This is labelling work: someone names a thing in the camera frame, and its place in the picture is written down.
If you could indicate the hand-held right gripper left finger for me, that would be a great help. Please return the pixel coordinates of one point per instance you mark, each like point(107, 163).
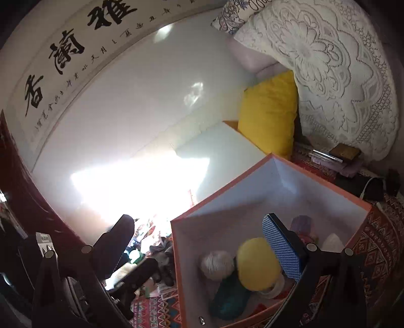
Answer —
point(116, 242)

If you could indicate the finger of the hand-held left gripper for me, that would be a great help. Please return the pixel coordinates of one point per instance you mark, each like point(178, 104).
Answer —
point(139, 277)

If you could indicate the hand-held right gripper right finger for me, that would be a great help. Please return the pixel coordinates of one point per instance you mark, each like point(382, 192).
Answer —
point(284, 249)

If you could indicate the purple chenille flower basket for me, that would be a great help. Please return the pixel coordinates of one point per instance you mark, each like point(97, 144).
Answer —
point(301, 225)

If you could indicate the yellow ball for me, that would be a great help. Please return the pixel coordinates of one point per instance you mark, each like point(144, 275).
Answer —
point(255, 265)

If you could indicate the clear tape roll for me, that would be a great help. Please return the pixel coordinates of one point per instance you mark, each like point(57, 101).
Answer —
point(274, 288)

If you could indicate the orange storage box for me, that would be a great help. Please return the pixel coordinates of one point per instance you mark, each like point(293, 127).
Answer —
point(221, 220)

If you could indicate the white yarn ball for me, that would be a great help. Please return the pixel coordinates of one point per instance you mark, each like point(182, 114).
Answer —
point(216, 263)

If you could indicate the teal bottle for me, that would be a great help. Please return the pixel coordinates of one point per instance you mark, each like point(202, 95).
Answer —
point(230, 296)

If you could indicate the white plush toy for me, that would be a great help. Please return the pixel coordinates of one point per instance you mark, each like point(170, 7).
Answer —
point(126, 269)

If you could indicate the white appliance with dials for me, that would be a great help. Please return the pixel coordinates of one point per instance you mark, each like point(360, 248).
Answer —
point(44, 239)

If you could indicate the black power bank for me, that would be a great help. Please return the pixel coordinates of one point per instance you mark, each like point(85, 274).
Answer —
point(350, 186)

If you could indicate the silver cosmetic tube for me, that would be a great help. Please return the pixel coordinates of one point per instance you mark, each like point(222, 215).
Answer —
point(325, 155)

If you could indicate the purple book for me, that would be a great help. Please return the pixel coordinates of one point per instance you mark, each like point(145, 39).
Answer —
point(350, 170)

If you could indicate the small brown box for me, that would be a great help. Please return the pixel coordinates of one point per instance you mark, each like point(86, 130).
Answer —
point(345, 153)

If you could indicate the white box lid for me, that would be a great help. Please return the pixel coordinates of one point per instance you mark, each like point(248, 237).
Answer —
point(227, 148)

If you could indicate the yellow pillow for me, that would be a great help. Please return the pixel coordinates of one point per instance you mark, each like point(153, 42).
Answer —
point(268, 116)

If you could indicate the white lace pillow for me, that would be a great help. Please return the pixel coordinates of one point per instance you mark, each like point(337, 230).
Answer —
point(331, 78)

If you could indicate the pale pink cushion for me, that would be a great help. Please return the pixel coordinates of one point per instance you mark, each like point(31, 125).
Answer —
point(249, 60)

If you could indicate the floral print pillow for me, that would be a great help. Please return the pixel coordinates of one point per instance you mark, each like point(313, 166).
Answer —
point(230, 15)

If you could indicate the calligraphy wall scroll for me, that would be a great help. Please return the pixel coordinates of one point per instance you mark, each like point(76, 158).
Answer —
point(79, 63)

